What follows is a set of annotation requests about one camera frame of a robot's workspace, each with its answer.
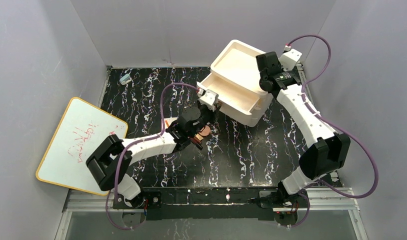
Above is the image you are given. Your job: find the small round pink compact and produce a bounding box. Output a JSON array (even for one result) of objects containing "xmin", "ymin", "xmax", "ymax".
[{"xmin": 198, "ymin": 125, "xmax": 211, "ymax": 137}]

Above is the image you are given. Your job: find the yellow framed whiteboard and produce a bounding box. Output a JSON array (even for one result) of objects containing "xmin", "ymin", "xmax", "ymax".
[{"xmin": 35, "ymin": 97, "xmax": 128, "ymax": 196}]

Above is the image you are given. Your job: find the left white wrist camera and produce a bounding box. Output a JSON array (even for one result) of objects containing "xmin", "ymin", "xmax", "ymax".
[{"xmin": 198, "ymin": 89, "xmax": 219, "ymax": 111}]

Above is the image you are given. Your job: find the white drawer organizer box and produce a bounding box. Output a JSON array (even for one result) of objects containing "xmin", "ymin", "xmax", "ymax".
[{"xmin": 210, "ymin": 39, "xmax": 273, "ymax": 127}]

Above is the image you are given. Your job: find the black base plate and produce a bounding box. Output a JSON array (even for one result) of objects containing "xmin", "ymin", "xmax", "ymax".
[{"xmin": 112, "ymin": 187, "xmax": 308, "ymax": 225}]

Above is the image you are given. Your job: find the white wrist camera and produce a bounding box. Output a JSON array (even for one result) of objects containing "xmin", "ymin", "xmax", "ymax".
[
  {"xmin": 198, "ymin": 89, "xmax": 219, "ymax": 111},
  {"xmin": 278, "ymin": 48, "xmax": 302, "ymax": 72}
]

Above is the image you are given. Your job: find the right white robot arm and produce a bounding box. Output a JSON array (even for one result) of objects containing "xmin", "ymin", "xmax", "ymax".
[{"xmin": 256, "ymin": 51, "xmax": 351, "ymax": 203}]

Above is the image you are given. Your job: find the white pull-out drawer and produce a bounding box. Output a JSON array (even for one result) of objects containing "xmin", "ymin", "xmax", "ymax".
[{"xmin": 196, "ymin": 73, "xmax": 264, "ymax": 116}]

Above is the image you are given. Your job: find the beige makeup tube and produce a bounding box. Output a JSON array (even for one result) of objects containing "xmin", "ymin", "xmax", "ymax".
[{"xmin": 194, "ymin": 133, "xmax": 204, "ymax": 142}]

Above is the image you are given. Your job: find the white square makeup packet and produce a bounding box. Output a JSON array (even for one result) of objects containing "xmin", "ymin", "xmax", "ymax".
[{"xmin": 163, "ymin": 117, "xmax": 178, "ymax": 129}]

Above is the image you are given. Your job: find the small white blue clip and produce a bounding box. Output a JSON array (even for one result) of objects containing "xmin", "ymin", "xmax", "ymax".
[{"xmin": 119, "ymin": 74, "xmax": 132, "ymax": 86}]

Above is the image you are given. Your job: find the aluminium rail frame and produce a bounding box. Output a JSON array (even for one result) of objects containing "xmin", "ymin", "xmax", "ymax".
[{"xmin": 55, "ymin": 67, "xmax": 365, "ymax": 240}]

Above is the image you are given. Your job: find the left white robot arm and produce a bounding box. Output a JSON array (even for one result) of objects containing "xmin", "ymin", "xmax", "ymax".
[{"xmin": 85, "ymin": 102, "xmax": 221, "ymax": 201}]

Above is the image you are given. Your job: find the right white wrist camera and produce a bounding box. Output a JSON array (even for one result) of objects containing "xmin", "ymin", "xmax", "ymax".
[{"xmin": 278, "ymin": 48, "xmax": 302, "ymax": 72}]

